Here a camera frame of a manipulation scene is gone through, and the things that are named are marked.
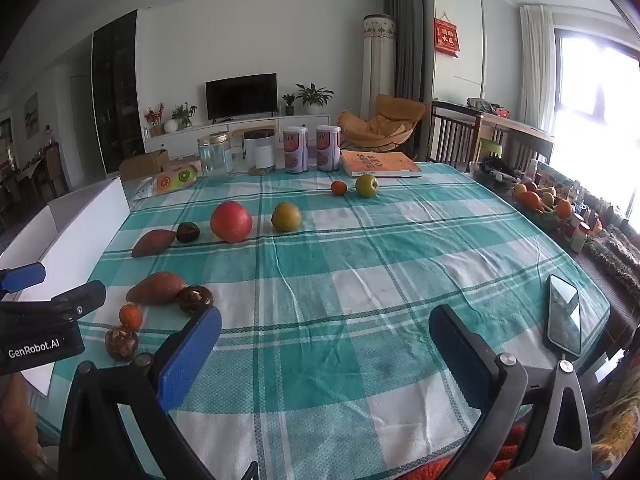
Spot orange papasan chair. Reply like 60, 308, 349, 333
336, 94, 428, 154

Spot covered standing air conditioner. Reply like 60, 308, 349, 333
362, 14, 398, 126

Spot brown cardboard box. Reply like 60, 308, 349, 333
119, 150, 170, 182

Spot clear plastic bag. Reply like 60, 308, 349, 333
131, 177, 161, 202

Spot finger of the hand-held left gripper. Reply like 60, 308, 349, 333
0, 262, 47, 294
0, 280, 107, 322

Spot teal checked tablecloth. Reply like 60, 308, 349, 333
37, 160, 612, 480

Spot glass jar with white roll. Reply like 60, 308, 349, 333
243, 129, 277, 176

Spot person's left hand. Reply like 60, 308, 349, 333
0, 374, 41, 463

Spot large green potted plant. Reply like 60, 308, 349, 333
295, 83, 335, 115

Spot red flower arrangement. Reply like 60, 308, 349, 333
145, 102, 166, 137

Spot white television cabinet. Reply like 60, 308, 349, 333
144, 111, 341, 157

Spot orange-label white canister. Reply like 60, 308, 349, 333
315, 124, 341, 172
283, 126, 308, 174

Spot yellow-green pear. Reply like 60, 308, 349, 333
271, 202, 302, 233

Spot basket of fruit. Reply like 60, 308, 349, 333
512, 182, 573, 224

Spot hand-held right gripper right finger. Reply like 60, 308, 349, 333
429, 304, 594, 480

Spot glass jar with gold lid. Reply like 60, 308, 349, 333
197, 132, 234, 178

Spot dark tall cabinet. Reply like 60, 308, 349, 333
91, 10, 146, 173

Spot small white bottle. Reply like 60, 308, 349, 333
570, 220, 589, 254

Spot white foam board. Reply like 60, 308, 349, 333
0, 176, 132, 397

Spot orange book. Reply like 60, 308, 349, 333
340, 150, 425, 179

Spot plump sweet potato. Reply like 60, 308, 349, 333
125, 271, 188, 305

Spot white curtain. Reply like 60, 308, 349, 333
519, 4, 557, 133

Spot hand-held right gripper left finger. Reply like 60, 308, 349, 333
59, 304, 223, 480

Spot wooden side desk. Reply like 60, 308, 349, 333
475, 110, 555, 167

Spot grey curtain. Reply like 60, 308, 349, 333
382, 0, 426, 107

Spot fruit-print pack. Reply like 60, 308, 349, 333
156, 164, 199, 195

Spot black television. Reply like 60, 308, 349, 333
205, 73, 279, 122

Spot large red-orange grapefruit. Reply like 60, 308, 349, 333
210, 200, 253, 244

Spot black smartphone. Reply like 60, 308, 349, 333
546, 274, 583, 359

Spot leafy green potted plant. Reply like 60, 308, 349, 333
171, 102, 198, 130

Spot slim sweet potato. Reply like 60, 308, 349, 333
131, 229, 177, 259

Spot red wall hanging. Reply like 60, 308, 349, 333
433, 17, 461, 58

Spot brown mushroom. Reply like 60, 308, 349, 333
179, 285, 215, 316

